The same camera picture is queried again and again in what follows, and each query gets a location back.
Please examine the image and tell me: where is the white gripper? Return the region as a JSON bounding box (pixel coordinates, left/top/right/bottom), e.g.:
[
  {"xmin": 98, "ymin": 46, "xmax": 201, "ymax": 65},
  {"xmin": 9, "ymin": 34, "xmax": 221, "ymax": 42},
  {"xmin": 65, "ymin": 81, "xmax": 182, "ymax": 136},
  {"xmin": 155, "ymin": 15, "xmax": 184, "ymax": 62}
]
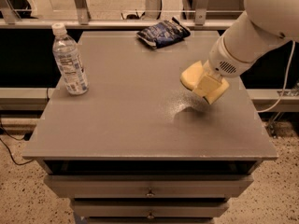
[{"xmin": 192, "ymin": 36, "xmax": 253, "ymax": 98}]

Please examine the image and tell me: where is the yellow wavy sponge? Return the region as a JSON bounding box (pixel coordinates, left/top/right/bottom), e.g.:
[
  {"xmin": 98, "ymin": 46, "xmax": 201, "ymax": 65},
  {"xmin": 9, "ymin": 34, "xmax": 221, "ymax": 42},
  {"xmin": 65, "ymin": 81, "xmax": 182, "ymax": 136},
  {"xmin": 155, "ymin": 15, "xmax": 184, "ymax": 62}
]
[{"xmin": 180, "ymin": 61, "xmax": 230, "ymax": 105}]

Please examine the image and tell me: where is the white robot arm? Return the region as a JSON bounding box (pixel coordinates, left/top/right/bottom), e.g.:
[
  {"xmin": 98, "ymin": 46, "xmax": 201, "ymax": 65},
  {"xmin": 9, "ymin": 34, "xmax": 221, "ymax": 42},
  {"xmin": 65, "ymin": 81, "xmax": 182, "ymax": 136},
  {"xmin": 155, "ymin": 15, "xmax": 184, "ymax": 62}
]
[{"xmin": 192, "ymin": 0, "xmax": 299, "ymax": 97}]

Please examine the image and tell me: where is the blue chip bag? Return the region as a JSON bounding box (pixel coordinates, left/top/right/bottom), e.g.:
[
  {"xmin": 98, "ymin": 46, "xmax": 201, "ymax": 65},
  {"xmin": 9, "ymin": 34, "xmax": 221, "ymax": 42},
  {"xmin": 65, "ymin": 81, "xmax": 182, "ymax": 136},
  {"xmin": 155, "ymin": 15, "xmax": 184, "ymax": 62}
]
[{"xmin": 136, "ymin": 17, "xmax": 191, "ymax": 49}]

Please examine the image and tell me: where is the grey drawer cabinet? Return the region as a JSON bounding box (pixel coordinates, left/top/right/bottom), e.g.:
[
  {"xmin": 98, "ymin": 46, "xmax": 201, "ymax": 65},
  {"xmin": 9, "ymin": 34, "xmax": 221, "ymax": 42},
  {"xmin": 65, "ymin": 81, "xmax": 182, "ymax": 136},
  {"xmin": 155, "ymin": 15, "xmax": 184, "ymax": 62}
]
[{"xmin": 23, "ymin": 31, "xmax": 277, "ymax": 224}]

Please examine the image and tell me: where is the clear plastic water bottle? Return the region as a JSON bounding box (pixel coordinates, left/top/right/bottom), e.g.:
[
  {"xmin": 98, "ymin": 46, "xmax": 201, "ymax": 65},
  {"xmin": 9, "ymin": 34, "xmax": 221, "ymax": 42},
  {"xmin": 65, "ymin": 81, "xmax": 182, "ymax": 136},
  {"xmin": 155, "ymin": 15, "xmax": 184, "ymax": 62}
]
[{"xmin": 51, "ymin": 22, "xmax": 89, "ymax": 95}]

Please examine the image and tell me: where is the top grey drawer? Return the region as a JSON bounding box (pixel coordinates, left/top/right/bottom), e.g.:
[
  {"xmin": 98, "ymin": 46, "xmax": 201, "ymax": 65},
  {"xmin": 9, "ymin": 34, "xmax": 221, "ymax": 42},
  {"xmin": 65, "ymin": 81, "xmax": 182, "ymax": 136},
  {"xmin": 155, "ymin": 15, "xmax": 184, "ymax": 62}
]
[{"xmin": 44, "ymin": 175, "xmax": 253, "ymax": 199}]

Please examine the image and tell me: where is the grey drawer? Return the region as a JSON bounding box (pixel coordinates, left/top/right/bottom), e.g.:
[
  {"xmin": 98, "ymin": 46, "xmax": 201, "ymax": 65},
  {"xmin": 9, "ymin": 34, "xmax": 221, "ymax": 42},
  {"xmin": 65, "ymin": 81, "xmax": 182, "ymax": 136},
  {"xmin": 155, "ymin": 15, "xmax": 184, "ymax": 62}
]
[
  {"xmin": 71, "ymin": 199, "xmax": 229, "ymax": 218},
  {"xmin": 44, "ymin": 175, "xmax": 253, "ymax": 199}
]

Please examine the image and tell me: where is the lower grey drawer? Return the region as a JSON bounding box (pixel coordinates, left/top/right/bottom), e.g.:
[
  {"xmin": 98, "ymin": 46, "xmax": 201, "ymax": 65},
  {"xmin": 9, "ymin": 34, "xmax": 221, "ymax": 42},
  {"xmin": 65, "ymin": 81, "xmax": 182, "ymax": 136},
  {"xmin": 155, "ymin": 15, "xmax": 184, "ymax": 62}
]
[{"xmin": 71, "ymin": 199, "xmax": 229, "ymax": 218}]

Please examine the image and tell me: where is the metal railing frame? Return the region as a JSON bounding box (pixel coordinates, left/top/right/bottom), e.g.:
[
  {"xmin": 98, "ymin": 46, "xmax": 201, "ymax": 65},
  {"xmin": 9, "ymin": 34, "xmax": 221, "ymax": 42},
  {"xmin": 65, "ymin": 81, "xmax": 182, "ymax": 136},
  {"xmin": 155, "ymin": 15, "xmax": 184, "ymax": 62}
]
[{"xmin": 0, "ymin": 0, "xmax": 244, "ymax": 30}]

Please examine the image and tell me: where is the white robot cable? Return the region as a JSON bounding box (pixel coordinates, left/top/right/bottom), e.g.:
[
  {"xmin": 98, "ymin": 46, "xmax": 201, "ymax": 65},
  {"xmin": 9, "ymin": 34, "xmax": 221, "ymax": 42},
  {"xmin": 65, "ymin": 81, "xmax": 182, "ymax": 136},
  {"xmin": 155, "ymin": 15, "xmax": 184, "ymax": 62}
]
[{"xmin": 256, "ymin": 40, "xmax": 296, "ymax": 114}]

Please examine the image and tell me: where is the black floor cable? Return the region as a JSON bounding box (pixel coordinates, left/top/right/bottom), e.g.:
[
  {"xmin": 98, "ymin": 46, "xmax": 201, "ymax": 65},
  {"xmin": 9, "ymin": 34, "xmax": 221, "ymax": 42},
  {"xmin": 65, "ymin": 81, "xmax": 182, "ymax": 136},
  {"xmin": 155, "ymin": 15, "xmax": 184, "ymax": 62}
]
[{"xmin": 0, "ymin": 115, "xmax": 36, "ymax": 166}]

